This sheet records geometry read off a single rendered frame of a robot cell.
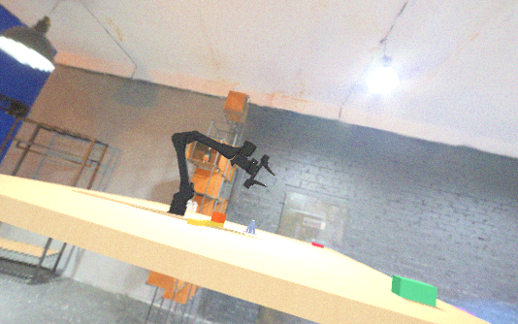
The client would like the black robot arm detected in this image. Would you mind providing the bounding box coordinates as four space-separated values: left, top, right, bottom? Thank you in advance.
166 130 258 216

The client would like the green rectangular block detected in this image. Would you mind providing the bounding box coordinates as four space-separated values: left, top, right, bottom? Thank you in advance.
391 275 437 307

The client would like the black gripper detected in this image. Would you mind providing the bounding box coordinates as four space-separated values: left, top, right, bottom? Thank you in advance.
242 154 275 188

